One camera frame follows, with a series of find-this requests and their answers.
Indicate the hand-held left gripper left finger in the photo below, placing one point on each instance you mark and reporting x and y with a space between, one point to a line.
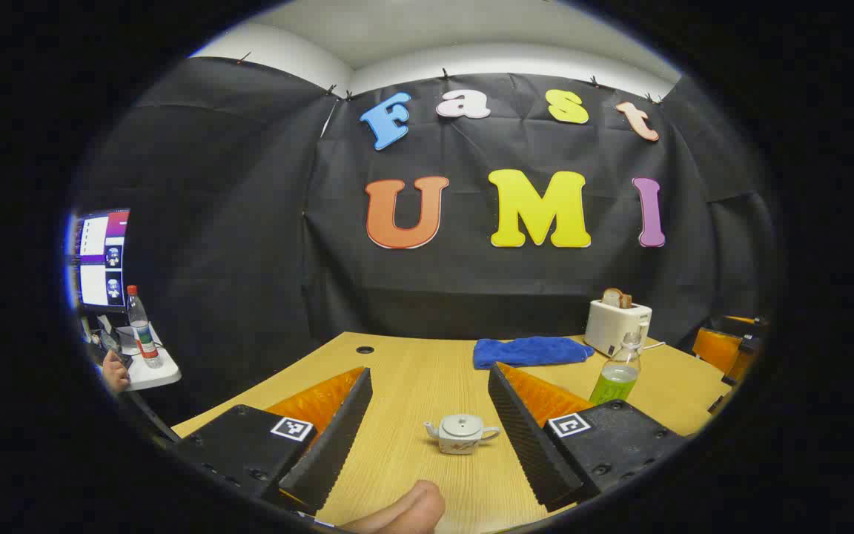
330 445

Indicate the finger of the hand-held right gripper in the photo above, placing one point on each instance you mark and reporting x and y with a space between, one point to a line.
747 356
716 350

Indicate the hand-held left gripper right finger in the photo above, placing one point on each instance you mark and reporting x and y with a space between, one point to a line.
527 437

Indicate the white ceramic teacup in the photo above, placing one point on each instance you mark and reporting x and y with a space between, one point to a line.
460 443

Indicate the green label water bottle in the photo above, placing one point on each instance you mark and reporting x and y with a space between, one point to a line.
614 382

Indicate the red cap plastic bottle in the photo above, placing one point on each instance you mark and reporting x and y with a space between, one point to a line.
144 334

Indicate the blue towel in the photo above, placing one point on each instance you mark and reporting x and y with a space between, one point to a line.
531 351

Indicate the white toaster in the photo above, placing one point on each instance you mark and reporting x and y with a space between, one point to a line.
612 326

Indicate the bread slice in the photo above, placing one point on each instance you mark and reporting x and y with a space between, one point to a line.
616 298

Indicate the white side table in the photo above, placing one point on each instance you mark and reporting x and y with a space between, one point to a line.
153 374

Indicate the black backdrop cloth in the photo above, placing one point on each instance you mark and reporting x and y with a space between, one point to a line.
249 222

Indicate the computer monitor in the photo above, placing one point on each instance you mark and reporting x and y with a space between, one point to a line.
101 259

